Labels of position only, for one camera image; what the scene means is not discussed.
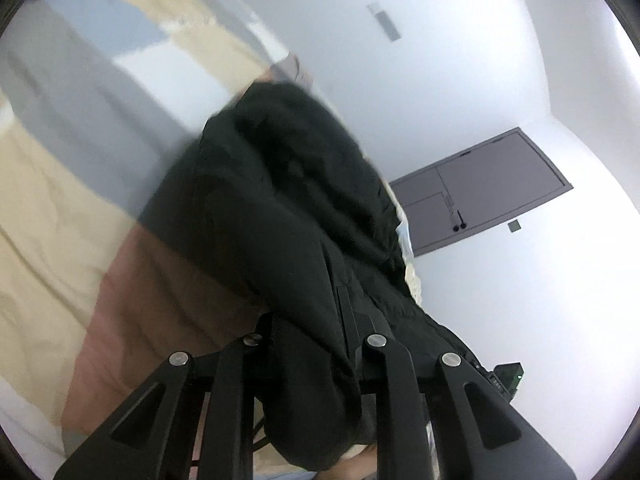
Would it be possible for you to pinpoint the black puffer jacket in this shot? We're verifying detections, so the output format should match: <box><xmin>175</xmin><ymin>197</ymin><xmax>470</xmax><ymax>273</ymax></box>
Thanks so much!
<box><xmin>137</xmin><ymin>81</ymin><xmax>493</xmax><ymax>476</ymax></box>

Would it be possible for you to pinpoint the patchwork checked blanket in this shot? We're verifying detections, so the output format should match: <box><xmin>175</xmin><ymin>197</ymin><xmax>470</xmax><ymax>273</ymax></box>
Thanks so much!
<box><xmin>0</xmin><ymin>0</ymin><xmax>427</xmax><ymax>480</ymax></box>

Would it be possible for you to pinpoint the grey door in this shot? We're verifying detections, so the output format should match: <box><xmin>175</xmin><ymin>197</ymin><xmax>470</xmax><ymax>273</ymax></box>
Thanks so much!
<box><xmin>389</xmin><ymin>127</ymin><xmax>574</xmax><ymax>257</ymax></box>

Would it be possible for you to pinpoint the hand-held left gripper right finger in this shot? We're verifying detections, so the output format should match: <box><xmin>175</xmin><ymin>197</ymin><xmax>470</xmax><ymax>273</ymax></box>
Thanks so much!
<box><xmin>336</xmin><ymin>285</ymin><xmax>577</xmax><ymax>480</ymax></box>

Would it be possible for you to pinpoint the white and grey wall panel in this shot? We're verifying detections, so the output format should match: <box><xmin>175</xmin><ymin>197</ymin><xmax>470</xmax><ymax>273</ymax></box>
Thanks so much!
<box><xmin>366</xmin><ymin>2</ymin><xmax>403</xmax><ymax>43</ymax></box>

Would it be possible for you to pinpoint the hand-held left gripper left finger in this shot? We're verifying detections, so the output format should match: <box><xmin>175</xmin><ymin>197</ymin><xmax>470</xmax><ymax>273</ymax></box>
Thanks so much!
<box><xmin>52</xmin><ymin>312</ymin><xmax>276</xmax><ymax>480</ymax></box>

